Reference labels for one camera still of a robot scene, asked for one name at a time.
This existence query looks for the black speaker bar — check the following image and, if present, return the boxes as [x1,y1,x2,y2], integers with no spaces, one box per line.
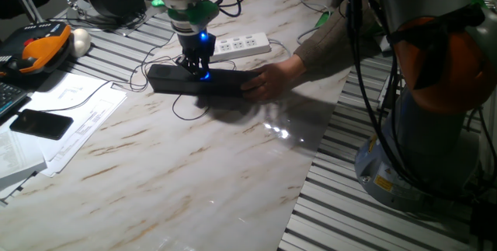
[146,63,260,99]

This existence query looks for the grey power strip cable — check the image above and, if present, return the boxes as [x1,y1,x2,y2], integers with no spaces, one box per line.
[248,0,331,58]

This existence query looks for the orange black teach pendant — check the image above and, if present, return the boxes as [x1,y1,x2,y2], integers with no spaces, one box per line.
[0,21,73,77]

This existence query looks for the black USB power cable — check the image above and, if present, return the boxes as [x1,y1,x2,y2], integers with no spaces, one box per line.
[213,58,238,71]

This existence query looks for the black smartphone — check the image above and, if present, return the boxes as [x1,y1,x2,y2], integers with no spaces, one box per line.
[9,108,75,141]

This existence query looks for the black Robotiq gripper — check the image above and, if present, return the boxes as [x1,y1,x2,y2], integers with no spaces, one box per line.
[176,31,217,77]

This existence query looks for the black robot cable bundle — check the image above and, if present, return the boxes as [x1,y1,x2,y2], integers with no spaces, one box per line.
[345,0,497,205]

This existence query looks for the white paper booklet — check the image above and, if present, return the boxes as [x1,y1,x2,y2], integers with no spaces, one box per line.
[0,124,48,192]

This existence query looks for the grey metal base plate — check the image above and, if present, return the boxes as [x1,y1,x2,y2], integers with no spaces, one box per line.
[68,4,162,37]

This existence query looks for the green cloth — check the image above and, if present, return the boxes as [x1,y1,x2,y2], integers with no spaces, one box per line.
[314,9,389,37]

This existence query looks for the person's bare hand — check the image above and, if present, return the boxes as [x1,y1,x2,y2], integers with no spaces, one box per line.
[240,54,308,103]

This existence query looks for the brown sleeved forearm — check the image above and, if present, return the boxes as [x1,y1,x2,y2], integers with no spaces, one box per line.
[294,0,384,76]

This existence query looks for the white egg-shaped object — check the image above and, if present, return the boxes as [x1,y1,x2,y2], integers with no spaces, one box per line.
[69,28,92,58]

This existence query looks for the white power strip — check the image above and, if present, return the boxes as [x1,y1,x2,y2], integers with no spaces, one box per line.
[212,32,272,62]

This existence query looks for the black keyboard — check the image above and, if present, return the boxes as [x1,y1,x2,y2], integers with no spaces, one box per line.
[0,82,29,119]

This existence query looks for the thin black audio cable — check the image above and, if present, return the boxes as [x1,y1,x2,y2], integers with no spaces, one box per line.
[38,21,213,122]

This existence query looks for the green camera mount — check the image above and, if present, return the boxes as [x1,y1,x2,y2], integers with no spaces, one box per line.
[151,0,221,30]

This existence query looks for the printed white paper sheets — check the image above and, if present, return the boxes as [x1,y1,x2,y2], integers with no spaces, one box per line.
[23,72,128,178]

